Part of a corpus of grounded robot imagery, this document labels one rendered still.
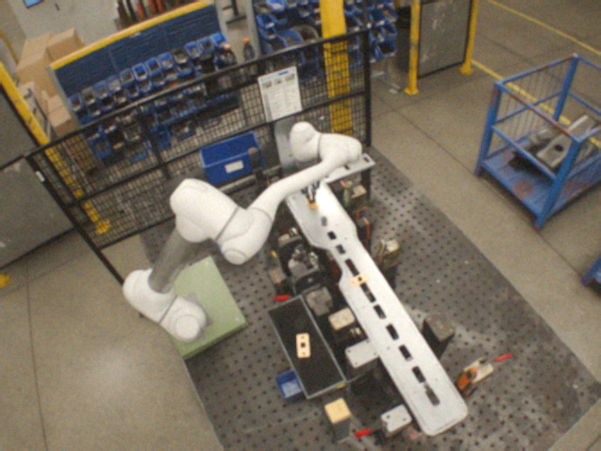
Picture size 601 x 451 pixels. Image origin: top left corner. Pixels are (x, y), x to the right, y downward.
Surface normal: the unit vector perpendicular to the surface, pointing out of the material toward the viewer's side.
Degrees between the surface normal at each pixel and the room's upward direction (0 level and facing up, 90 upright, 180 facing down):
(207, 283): 42
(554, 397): 0
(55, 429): 0
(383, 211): 0
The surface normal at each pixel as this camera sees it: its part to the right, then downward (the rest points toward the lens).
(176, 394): -0.11, -0.63
